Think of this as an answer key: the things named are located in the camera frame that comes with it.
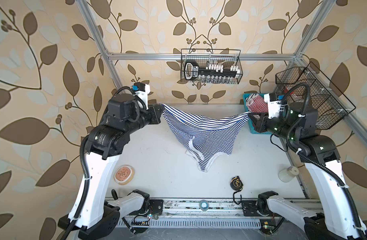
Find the red white striped tank top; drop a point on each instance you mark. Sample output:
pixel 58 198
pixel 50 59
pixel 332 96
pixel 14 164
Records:
pixel 256 103

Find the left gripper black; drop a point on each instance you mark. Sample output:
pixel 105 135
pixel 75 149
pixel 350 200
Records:
pixel 154 112

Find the teal plastic basket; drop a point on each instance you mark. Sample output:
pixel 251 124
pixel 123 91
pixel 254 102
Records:
pixel 250 123

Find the aluminium front rail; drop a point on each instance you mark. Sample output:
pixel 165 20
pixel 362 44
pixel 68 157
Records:
pixel 136 204

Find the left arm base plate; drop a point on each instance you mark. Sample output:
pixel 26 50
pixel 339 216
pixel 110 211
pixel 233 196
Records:
pixel 153 207

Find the small tape roll on rail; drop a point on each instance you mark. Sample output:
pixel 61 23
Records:
pixel 204 205

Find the black wire basket wall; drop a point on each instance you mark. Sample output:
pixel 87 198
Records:
pixel 327 93
pixel 214 56

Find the black white tool rack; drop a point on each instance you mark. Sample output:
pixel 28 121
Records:
pixel 206 72

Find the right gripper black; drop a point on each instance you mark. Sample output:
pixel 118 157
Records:
pixel 259 123

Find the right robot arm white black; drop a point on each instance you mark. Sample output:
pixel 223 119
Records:
pixel 290 118

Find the black wire basket right wall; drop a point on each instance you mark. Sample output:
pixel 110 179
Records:
pixel 327 93

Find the black wire basket back wall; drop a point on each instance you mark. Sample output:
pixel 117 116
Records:
pixel 214 56

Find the blue white striped tank top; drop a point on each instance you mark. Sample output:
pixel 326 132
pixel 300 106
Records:
pixel 205 139

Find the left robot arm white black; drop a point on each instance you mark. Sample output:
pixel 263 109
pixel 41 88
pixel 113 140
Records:
pixel 99 152

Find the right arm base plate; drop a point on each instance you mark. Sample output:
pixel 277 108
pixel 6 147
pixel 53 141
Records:
pixel 250 208

